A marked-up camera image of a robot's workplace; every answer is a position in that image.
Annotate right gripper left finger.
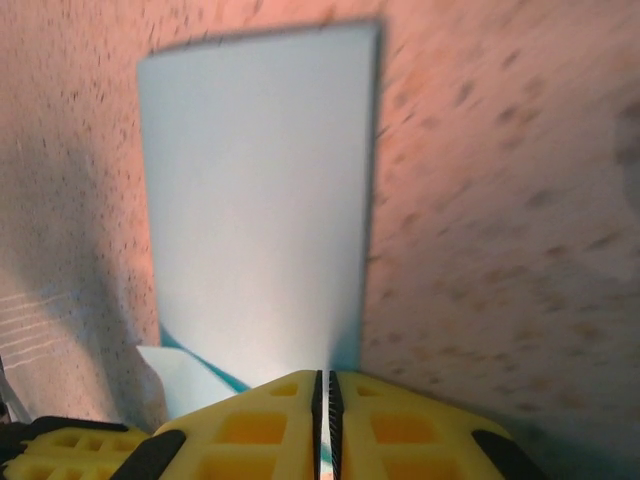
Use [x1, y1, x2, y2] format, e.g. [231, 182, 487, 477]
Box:
[113, 368, 324, 480]

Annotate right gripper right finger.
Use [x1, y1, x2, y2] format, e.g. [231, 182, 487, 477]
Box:
[327, 369, 547, 480]

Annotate light blue paper sheet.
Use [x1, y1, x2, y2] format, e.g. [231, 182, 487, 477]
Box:
[136, 18, 385, 480]

